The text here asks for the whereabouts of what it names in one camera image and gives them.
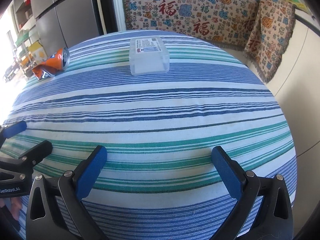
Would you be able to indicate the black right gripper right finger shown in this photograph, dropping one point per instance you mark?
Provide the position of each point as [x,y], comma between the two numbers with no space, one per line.
[274,218]

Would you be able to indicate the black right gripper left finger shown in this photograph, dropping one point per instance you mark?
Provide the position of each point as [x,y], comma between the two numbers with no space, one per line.
[44,219]

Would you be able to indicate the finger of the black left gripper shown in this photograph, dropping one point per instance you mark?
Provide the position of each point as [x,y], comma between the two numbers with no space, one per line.
[12,130]
[26,162]

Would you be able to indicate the person's left hand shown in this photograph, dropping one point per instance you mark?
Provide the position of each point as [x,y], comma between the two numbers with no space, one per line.
[14,205]

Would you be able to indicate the yellow cardboard box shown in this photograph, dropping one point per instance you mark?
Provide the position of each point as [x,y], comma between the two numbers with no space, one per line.
[38,52]

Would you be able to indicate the crushed orange soda can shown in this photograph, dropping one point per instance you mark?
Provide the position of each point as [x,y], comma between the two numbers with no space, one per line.
[52,66]

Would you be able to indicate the grey refrigerator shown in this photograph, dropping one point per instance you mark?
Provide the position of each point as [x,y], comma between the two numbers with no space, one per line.
[65,23]

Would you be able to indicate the striped blue green tablecloth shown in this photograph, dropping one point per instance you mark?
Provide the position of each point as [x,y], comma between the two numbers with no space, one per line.
[158,129]

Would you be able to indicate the clear plastic box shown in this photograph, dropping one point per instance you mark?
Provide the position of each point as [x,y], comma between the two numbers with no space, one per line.
[148,55]

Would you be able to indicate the patterned fu character blanket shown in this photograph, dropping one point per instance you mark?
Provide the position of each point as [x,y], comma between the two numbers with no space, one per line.
[261,29]

